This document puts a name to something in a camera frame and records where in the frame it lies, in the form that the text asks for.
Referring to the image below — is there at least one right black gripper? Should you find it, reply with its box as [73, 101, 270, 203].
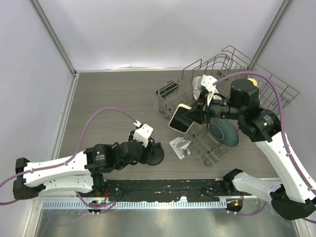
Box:
[182, 90, 244, 125]

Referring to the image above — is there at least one black round phone stand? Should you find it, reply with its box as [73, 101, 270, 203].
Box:
[145, 147, 164, 166]

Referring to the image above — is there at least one white cased smartphone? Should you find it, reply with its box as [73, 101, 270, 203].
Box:
[168, 104, 194, 134]

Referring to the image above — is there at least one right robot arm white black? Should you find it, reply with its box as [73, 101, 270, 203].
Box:
[169, 79, 316, 220]

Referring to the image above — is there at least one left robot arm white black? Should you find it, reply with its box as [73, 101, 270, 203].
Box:
[13, 129, 164, 200]

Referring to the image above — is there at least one silver phone stand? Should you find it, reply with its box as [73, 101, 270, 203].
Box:
[169, 137, 191, 159]

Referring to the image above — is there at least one white plate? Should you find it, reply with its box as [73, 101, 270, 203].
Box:
[192, 76, 223, 102]

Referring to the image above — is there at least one blue ceramic plate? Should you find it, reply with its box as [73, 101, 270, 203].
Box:
[207, 118, 239, 147]

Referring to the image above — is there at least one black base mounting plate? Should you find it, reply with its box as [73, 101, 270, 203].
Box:
[106, 179, 240, 202]

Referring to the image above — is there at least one yellow mug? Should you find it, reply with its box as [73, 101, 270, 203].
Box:
[246, 78, 258, 88]

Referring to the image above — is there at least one grey wire dish rack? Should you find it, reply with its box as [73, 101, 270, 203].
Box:
[155, 45, 300, 166]

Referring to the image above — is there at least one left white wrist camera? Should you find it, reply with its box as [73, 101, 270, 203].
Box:
[133, 124, 154, 147]

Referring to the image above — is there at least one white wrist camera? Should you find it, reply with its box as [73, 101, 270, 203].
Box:
[200, 75, 217, 105]
[133, 124, 154, 147]

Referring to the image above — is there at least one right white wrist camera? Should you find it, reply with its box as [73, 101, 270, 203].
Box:
[200, 75, 217, 105]

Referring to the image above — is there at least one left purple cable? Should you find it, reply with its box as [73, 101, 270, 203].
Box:
[0, 107, 141, 206]

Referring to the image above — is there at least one purple cable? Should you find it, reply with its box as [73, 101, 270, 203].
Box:
[212, 71, 316, 224]
[0, 107, 141, 206]

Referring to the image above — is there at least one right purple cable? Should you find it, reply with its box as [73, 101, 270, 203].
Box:
[212, 71, 316, 224]

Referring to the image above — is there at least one slotted cable duct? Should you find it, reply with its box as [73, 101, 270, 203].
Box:
[41, 199, 227, 210]

